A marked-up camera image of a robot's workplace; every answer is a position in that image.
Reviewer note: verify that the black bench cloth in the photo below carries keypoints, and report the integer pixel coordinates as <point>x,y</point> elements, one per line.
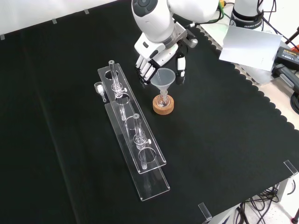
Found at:
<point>210,140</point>

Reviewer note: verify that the clear plastic funnel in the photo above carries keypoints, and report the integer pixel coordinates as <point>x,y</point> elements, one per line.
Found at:
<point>162,81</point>

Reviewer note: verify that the small glass round-bottom flask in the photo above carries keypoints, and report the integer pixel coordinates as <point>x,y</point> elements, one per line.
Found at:
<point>162,101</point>

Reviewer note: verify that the white table frame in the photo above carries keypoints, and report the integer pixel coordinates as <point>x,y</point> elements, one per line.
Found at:
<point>283,189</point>

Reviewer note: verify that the grey tape piece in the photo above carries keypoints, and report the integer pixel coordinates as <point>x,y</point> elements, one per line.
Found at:
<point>54,21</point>
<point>2,37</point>
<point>86,11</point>

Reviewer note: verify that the yellow stop button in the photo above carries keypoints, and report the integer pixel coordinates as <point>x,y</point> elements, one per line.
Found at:
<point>222,3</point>

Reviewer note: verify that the black power adapter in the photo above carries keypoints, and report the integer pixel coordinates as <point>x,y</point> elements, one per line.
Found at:
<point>288,56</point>

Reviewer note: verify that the clear acrylic cloth clamp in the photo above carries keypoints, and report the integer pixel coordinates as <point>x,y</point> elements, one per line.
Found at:
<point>290,167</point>
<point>205,211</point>

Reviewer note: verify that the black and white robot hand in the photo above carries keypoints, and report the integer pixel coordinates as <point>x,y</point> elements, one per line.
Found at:
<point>149,50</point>

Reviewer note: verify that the white pale board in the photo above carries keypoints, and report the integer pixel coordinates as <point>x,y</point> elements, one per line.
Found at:
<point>250,46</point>

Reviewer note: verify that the clear acrylic funnel stand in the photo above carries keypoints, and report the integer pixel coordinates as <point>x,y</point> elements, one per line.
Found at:
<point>149,184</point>

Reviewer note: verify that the black tripod leg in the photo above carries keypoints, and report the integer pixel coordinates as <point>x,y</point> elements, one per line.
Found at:
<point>292,36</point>

